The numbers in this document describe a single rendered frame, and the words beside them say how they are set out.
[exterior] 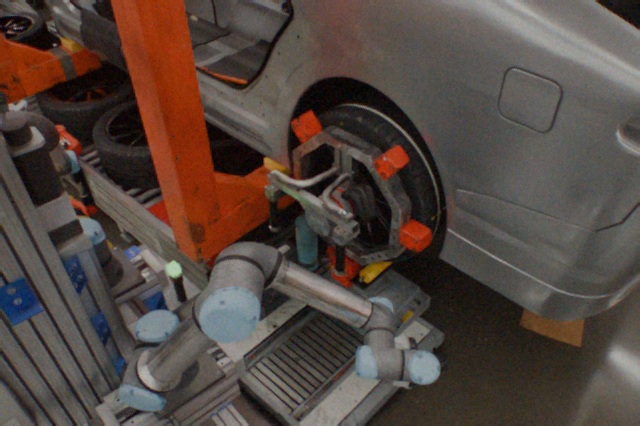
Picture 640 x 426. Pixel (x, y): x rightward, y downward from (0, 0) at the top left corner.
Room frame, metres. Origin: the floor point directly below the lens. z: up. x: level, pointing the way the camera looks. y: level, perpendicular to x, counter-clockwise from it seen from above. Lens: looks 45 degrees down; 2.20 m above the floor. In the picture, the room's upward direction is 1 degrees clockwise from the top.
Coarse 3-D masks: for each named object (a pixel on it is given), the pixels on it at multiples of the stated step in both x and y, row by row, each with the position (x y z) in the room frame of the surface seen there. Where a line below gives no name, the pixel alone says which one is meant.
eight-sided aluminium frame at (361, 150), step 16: (336, 128) 1.72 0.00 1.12; (304, 144) 1.76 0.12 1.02; (320, 144) 1.70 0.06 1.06; (336, 144) 1.65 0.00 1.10; (352, 144) 1.62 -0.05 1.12; (368, 144) 1.62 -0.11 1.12; (304, 160) 1.82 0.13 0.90; (368, 160) 1.55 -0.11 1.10; (304, 176) 1.82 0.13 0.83; (384, 192) 1.50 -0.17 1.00; (400, 192) 1.50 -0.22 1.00; (304, 208) 1.77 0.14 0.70; (400, 208) 1.45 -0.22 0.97; (400, 224) 1.45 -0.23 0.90; (352, 240) 1.66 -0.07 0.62; (352, 256) 1.59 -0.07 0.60; (368, 256) 1.53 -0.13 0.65; (384, 256) 1.48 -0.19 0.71
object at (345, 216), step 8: (352, 160) 1.60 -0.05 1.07; (352, 168) 1.59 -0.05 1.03; (344, 176) 1.58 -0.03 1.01; (352, 176) 1.59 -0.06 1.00; (336, 184) 1.53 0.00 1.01; (328, 192) 1.49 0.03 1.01; (328, 200) 1.44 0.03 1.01; (328, 208) 1.42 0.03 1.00; (336, 208) 1.40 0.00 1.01; (344, 216) 1.37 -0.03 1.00; (352, 216) 1.38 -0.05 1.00
